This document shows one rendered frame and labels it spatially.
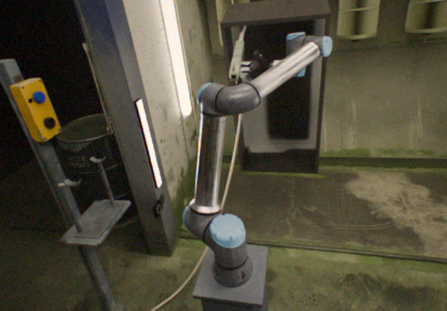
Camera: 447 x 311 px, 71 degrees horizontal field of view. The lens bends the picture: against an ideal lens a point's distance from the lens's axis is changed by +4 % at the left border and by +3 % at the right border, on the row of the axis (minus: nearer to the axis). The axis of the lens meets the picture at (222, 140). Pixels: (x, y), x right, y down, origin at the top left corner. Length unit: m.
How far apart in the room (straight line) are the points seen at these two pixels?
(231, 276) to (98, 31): 1.40
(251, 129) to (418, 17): 1.66
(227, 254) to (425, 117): 2.61
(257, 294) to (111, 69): 1.37
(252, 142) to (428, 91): 1.76
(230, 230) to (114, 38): 1.16
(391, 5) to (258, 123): 1.71
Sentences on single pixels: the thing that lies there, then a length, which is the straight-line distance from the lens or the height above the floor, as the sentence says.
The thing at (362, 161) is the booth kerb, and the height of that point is 0.11.
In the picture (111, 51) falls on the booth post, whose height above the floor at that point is 1.57.
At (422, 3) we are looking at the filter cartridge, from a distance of 3.24.
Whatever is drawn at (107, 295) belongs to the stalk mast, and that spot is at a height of 0.18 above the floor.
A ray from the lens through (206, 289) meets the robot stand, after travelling 1.53.
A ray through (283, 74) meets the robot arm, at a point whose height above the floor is 1.47.
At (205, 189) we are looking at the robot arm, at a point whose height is 1.03.
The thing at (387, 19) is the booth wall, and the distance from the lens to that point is 3.55.
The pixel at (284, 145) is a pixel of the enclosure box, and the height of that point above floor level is 0.53.
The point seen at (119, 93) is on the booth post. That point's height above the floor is 1.34.
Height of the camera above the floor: 1.84
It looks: 27 degrees down
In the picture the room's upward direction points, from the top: 7 degrees counter-clockwise
